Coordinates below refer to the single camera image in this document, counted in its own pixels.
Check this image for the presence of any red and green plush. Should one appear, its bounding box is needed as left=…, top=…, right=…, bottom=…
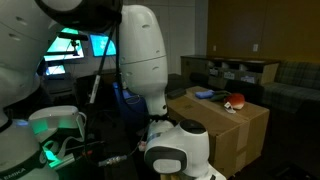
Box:
left=210, top=91, right=245, bottom=110

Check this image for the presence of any large cardboard box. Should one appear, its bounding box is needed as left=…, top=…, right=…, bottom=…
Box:
left=167, top=86, right=269, bottom=178

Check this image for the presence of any blue folded cloth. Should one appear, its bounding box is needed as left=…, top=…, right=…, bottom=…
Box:
left=195, top=90, right=214, bottom=99

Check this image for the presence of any wooden shelf cabinet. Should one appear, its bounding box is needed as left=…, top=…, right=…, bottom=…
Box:
left=181, top=55, right=280, bottom=88

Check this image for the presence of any computer monitor right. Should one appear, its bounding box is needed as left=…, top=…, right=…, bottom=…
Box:
left=90, top=34, right=116, bottom=57

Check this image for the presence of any computer monitor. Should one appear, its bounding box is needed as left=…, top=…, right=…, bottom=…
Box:
left=44, top=37, right=84, bottom=61
left=90, top=34, right=116, bottom=57

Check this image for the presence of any computer monitor left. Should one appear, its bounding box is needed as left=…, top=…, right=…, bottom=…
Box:
left=44, top=37, right=84, bottom=61

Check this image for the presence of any white VR headset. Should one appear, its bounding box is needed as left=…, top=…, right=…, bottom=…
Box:
left=28, top=105, right=87, bottom=142

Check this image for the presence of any green plaid sofa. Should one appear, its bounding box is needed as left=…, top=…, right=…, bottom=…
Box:
left=262, top=61, right=320, bottom=113

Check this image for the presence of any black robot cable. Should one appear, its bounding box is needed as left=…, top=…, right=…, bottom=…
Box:
left=83, top=19, right=123, bottom=158

